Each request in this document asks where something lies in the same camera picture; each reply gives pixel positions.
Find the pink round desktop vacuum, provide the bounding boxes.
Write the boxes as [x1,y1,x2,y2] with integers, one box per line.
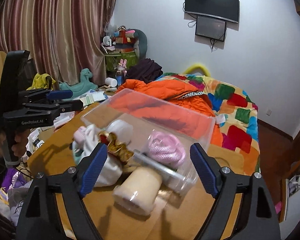
[73,126,87,144]

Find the red gold gift pouch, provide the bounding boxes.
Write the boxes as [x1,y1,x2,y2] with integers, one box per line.
[97,131,134,165]

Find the white drawstring cloth pouch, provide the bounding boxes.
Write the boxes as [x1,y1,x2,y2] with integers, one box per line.
[72,125,122,194]

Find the clear plastic storage bin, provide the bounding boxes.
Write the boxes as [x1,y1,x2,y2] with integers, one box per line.
[81,89,215,196]

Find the beige jar with lid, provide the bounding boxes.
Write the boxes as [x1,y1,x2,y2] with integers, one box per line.
[113,167,162,216]

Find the person left hand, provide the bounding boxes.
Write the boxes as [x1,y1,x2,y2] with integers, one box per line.
[0,128,31,158]

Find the yellow green garment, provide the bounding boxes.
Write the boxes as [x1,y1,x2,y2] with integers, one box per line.
[27,73,56,90]

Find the teal rocking horse toy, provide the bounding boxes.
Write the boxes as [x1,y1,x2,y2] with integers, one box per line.
[59,68,98,98]

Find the stack of papers and books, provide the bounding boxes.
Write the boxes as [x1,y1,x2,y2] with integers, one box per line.
[74,89,108,107]

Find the wooden shelf unit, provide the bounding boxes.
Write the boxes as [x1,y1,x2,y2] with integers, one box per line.
[279,160,300,223]

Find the green storage box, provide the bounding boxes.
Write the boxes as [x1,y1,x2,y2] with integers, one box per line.
[104,51,139,72]

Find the pink bunny doll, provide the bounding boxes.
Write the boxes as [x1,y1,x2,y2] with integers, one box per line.
[117,59,127,76]

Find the colourful patchwork blanket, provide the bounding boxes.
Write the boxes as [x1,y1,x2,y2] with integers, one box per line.
[158,73,260,174]

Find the pink striped curtain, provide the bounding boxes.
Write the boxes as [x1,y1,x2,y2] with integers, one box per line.
[0,0,116,85]

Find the dark purple garment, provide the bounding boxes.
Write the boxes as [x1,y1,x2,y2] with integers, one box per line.
[125,59,163,83]

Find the grey plush elephant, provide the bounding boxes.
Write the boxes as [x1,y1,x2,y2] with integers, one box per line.
[129,29,148,60]

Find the orange down jacket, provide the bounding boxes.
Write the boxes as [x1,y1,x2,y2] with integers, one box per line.
[110,79,216,139]

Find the yellow curved cushion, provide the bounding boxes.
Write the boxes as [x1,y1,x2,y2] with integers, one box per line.
[183,63,211,77]

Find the small wall monitor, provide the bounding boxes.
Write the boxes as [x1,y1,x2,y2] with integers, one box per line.
[195,16,227,42]

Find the black wall television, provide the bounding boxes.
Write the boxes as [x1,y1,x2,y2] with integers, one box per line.
[184,0,239,24]

